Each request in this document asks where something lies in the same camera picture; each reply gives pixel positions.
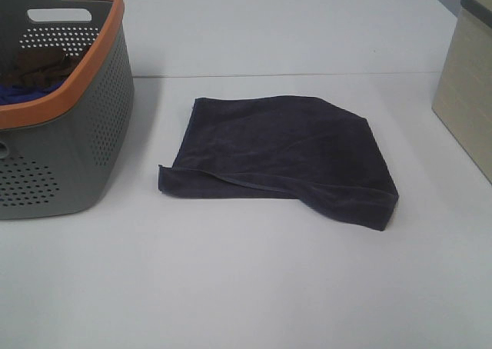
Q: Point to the dark grey towel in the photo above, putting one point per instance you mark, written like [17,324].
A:
[288,147]

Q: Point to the brown towel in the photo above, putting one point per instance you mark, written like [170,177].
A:
[41,67]

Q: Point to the blue towel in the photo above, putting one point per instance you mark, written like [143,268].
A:
[15,94]

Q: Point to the grey basket with orange rim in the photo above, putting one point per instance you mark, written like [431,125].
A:
[58,151]

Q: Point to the beige fabric storage box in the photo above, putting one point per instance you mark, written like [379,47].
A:
[463,97]

